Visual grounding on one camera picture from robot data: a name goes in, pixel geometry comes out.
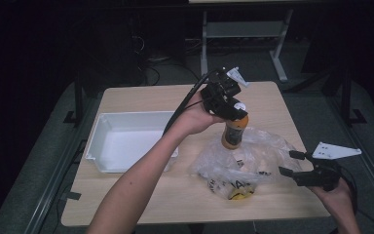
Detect thick black gripper cable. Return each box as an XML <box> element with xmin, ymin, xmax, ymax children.
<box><xmin>163</xmin><ymin>68</ymin><xmax>220</xmax><ymax>136</ymax></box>

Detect grey metal desk frame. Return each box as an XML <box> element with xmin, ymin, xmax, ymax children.
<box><xmin>200</xmin><ymin>8</ymin><xmax>295</xmax><ymax>83</ymax></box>

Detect person's right hand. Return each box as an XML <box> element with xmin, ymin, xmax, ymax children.
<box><xmin>308</xmin><ymin>176</ymin><xmax>359</xmax><ymax>216</ymax></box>

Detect cables on floor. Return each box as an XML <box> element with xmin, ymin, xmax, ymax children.
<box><xmin>132</xmin><ymin>33</ymin><xmax>176</xmax><ymax>86</ymax></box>

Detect clear printed plastic bag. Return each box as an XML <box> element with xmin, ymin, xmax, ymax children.
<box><xmin>188</xmin><ymin>126</ymin><xmax>304</xmax><ymax>201</ymax></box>

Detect yellow item in bag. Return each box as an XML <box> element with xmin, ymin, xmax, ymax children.
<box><xmin>228</xmin><ymin>183</ymin><xmax>257</xmax><ymax>201</ymax></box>

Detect white plastic bin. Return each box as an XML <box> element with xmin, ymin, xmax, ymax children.
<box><xmin>85</xmin><ymin>110</ymin><xmax>180</xmax><ymax>175</ymax></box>

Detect person's left hand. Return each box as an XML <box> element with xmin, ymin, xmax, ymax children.
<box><xmin>170</xmin><ymin>92</ymin><xmax>226</xmax><ymax>137</ymax></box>

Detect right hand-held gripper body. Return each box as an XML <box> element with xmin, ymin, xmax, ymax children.
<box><xmin>293</xmin><ymin>141</ymin><xmax>363</xmax><ymax>192</ymax></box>

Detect black stand leg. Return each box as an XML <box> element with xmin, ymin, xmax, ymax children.
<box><xmin>335</xmin><ymin>66</ymin><xmax>368</xmax><ymax>127</ymax></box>
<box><xmin>62</xmin><ymin>81</ymin><xmax>86</xmax><ymax>127</ymax></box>

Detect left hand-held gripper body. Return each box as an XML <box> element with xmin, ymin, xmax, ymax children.
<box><xmin>201</xmin><ymin>66</ymin><xmax>250</xmax><ymax>119</ymax></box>

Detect orange drink bottle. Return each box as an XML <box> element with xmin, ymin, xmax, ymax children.
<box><xmin>220</xmin><ymin>101</ymin><xmax>250</xmax><ymax>151</ymax></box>

